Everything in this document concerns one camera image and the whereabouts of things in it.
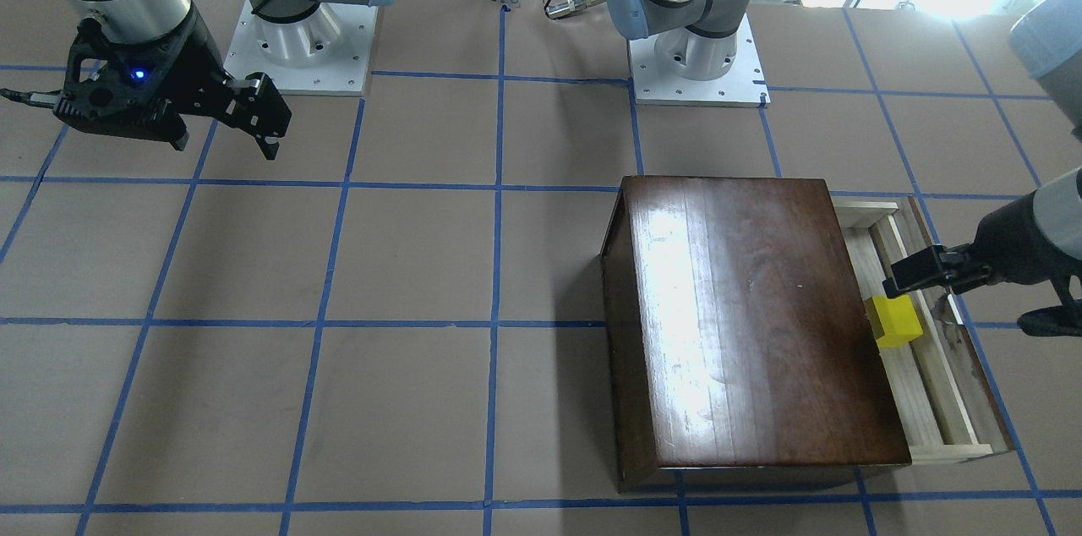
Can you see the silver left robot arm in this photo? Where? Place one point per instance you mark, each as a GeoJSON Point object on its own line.
{"type": "Point", "coordinates": [1046, 41]}

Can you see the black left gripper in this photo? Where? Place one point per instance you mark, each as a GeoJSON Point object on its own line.
{"type": "Point", "coordinates": [1012, 237]}

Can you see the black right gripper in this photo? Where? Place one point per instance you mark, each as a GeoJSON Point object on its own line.
{"type": "Point", "coordinates": [196, 62]}

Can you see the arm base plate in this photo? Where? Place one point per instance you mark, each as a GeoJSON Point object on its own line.
{"type": "Point", "coordinates": [679, 68]}
{"type": "Point", "coordinates": [327, 54]}

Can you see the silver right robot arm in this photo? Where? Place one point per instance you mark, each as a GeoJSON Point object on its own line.
{"type": "Point", "coordinates": [140, 21]}

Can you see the dark wooden drawer box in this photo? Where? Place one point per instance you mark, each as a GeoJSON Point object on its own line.
{"type": "Point", "coordinates": [742, 354]}

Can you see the yellow block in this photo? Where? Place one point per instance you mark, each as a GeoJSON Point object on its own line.
{"type": "Point", "coordinates": [894, 321]}

